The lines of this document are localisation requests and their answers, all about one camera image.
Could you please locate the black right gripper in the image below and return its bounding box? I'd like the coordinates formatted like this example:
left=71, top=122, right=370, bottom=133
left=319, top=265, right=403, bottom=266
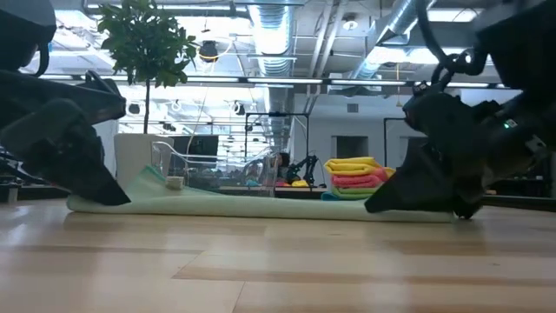
left=363, top=82, right=500, bottom=221

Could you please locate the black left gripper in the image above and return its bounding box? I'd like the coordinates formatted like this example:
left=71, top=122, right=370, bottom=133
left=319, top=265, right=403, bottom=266
left=0, top=69, right=132, bottom=207

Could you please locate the pink microfiber towel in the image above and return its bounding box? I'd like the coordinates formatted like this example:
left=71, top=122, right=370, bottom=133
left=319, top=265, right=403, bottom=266
left=330, top=167, right=390, bottom=190

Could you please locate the bright green microfiber towel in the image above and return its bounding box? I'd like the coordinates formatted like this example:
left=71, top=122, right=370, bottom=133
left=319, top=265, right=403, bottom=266
left=330, top=185, right=379, bottom=201

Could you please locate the yellow microfiber towel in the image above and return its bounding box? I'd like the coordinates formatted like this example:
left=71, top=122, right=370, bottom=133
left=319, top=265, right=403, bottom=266
left=323, top=156, right=396, bottom=179

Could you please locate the pale green microfiber towel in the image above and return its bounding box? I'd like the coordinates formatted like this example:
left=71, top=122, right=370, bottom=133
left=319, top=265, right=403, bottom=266
left=66, top=163, right=455, bottom=224

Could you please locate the white pillar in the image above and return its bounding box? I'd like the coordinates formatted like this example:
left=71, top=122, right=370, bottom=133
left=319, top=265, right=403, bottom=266
left=93, top=119, right=119, bottom=179

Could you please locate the black background monitor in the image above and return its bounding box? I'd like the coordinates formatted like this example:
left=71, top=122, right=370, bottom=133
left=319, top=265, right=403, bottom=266
left=169, top=134, right=220, bottom=169

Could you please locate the clear plastic bin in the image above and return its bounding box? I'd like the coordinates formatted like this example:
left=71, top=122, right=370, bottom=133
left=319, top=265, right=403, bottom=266
left=150, top=141, right=280, bottom=199

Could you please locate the green plant in white pot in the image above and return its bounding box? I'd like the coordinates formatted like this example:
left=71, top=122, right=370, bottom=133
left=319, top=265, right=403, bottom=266
left=97, top=0, right=201, bottom=192

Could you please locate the black ceiling lamp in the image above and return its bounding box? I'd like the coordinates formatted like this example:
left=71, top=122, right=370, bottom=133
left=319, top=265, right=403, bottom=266
left=198, top=40, right=220, bottom=63

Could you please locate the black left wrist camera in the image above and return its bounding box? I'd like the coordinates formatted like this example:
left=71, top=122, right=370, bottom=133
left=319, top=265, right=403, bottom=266
left=0, top=98, right=95, bottom=164

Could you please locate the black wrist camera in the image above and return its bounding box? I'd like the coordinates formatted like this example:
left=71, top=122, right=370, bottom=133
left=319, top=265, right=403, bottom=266
left=481, top=93, right=556, bottom=183
left=0, top=98, right=95, bottom=164

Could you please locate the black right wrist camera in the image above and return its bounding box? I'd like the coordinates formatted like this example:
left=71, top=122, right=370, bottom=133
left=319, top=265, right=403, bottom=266
left=481, top=93, right=556, bottom=183

